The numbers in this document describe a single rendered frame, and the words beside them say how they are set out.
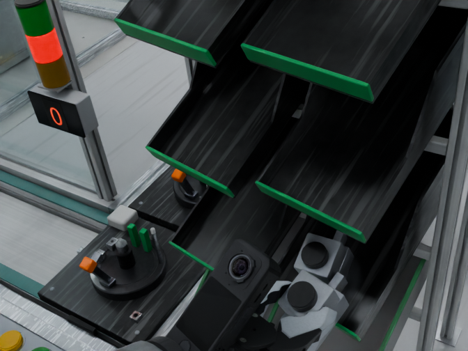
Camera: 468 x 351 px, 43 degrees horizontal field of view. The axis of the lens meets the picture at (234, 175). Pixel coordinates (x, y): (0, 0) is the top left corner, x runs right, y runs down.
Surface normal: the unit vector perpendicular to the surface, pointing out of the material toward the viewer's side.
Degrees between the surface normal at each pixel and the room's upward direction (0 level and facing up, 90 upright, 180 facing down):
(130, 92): 0
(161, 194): 0
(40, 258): 0
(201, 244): 25
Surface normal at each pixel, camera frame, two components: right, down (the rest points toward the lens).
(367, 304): -0.37, -0.48
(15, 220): -0.11, -0.77
